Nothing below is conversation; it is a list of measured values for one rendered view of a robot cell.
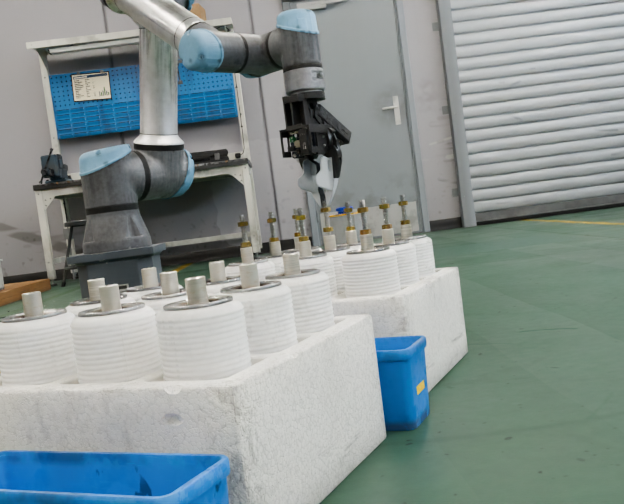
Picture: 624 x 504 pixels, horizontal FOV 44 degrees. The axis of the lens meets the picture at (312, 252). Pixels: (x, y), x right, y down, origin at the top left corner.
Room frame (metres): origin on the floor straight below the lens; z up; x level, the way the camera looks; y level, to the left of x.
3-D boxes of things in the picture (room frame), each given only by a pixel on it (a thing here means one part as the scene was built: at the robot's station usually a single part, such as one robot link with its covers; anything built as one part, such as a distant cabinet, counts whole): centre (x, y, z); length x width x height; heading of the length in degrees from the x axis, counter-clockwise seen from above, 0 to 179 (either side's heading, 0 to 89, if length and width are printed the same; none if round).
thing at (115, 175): (1.76, 0.43, 0.47); 0.13 x 0.12 x 0.14; 135
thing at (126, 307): (0.89, 0.24, 0.25); 0.08 x 0.08 x 0.01
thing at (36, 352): (0.94, 0.34, 0.16); 0.10 x 0.10 x 0.18
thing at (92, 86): (6.44, 1.61, 1.54); 0.32 x 0.02 x 0.25; 91
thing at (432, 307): (1.50, -0.04, 0.09); 0.39 x 0.39 x 0.18; 66
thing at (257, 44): (1.55, 0.06, 0.65); 0.11 x 0.11 x 0.08; 45
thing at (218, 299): (0.84, 0.13, 0.25); 0.08 x 0.08 x 0.01
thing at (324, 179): (1.47, -0.04, 0.38); 0.06 x 0.03 x 0.09; 142
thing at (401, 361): (1.21, 0.00, 0.06); 0.30 x 0.11 x 0.12; 66
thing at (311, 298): (1.06, 0.03, 0.16); 0.10 x 0.10 x 0.18
